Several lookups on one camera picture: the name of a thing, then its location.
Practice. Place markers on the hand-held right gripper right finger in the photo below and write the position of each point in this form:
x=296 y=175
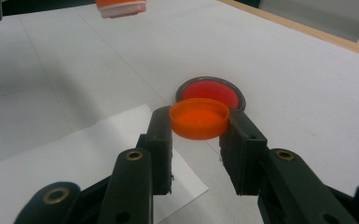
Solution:
x=242 y=155

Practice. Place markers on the small white paper sheet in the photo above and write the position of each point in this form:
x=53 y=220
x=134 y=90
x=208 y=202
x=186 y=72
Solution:
x=43 y=161

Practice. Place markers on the orange stamp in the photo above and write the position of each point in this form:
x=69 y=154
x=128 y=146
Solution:
x=121 y=7

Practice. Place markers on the red ink pad black case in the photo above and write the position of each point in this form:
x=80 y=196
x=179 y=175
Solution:
x=211 y=90

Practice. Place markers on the wooden table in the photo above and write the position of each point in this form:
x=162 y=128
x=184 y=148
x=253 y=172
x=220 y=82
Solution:
x=323 y=34

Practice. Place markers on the large white table cover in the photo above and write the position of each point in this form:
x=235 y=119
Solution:
x=292 y=93

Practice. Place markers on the orange stamp cap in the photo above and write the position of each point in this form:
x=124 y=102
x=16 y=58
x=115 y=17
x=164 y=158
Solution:
x=199 y=119

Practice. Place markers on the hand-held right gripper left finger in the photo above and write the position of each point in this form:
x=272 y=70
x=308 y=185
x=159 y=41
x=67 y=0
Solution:
x=161 y=155

